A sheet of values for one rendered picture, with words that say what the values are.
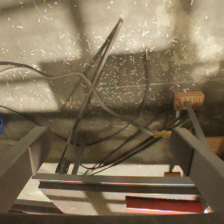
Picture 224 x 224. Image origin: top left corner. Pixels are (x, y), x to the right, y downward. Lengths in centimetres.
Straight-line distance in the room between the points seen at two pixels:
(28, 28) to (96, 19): 37
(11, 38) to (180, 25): 89
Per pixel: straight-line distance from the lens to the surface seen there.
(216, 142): 97
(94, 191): 71
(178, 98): 102
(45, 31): 98
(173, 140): 16
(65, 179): 76
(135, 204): 72
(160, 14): 87
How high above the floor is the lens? 85
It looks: 49 degrees down
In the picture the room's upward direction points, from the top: 171 degrees counter-clockwise
